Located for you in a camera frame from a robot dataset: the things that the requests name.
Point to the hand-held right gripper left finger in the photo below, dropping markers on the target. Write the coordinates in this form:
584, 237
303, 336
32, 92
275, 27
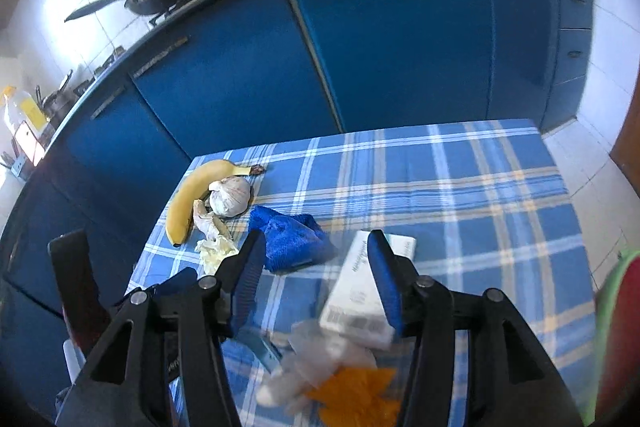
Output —
250, 277

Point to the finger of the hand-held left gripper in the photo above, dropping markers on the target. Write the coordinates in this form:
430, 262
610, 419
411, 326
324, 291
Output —
175, 282

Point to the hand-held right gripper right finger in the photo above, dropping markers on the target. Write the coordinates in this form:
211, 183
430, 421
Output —
382, 277

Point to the white carton box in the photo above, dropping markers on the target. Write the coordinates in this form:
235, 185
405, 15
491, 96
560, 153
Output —
350, 287

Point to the green bin with red bag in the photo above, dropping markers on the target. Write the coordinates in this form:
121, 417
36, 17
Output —
625, 307

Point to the small crumpled tissue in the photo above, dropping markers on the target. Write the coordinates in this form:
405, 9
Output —
215, 252

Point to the blue mesh bag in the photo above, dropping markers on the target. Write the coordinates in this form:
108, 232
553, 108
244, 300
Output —
290, 242

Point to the ginger root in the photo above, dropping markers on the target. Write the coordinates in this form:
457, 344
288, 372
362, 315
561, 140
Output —
205, 219

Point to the yellow banana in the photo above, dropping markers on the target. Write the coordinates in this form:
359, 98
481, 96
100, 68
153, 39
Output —
185, 202

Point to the garlic bulb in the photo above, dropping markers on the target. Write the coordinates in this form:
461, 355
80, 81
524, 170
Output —
230, 197

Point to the blue plaid tablecloth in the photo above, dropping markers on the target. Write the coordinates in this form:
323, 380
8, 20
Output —
450, 217

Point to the white plastic wrap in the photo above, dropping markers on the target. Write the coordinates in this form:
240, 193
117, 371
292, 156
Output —
320, 357

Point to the orange plastic bag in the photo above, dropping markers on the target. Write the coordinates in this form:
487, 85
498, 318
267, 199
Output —
350, 394

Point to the cooking oil bottle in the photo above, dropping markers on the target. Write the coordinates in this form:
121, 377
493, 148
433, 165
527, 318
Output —
20, 117

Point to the blue base cabinets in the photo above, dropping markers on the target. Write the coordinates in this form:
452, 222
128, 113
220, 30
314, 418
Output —
400, 32

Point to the gas stove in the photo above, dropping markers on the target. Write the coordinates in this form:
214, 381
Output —
160, 18

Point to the wooden door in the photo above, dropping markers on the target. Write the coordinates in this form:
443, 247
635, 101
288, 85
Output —
630, 147

